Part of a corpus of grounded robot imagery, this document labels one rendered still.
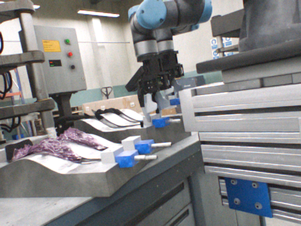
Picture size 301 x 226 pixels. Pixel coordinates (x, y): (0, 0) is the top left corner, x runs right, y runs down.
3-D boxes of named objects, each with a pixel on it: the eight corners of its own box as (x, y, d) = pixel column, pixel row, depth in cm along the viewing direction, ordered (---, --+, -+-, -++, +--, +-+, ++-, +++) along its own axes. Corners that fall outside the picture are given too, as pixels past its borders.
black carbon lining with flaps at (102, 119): (167, 122, 103) (163, 97, 102) (140, 131, 91) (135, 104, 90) (107, 125, 125) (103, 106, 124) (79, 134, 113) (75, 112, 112)
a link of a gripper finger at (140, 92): (141, 106, 84) (140, 79, 85) (137, 107, 85) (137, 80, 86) (150, 107, 88) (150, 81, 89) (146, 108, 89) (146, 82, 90)
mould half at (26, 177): (153, 158, 80) (147, 122, 79) (109, 197, 56) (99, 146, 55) (28, 166, 99) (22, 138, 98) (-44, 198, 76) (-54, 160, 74)
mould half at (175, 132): (191, 135, 104) (186, 101, 103) (150, 155, 85) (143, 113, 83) (106, 137, 136) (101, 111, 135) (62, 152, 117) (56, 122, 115)
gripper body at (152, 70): (158, 92, 82) (152, 52, 81) (138, 95, 87) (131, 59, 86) (172, 89, 88) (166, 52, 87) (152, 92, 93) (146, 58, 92)
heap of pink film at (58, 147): (110, 145, 81) (106, 120, 80) (74, 165, 65) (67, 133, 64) (44, 151, 91) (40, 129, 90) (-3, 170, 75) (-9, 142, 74)
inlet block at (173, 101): (194, 105, 115) (193, 92, 115) (189, 107, 112) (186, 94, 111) (170, 107, 124) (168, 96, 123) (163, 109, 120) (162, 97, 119)
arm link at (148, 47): (128, 45, 86) (144, 45, 92) (131, 60, 86) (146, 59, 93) (146, 39, 81) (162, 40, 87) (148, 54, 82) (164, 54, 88)
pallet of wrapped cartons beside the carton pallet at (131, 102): (156, 138, 537) (147, 92, 528) (129, 149, 476) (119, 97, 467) (114, 139, 615) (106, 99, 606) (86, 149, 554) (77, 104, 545)
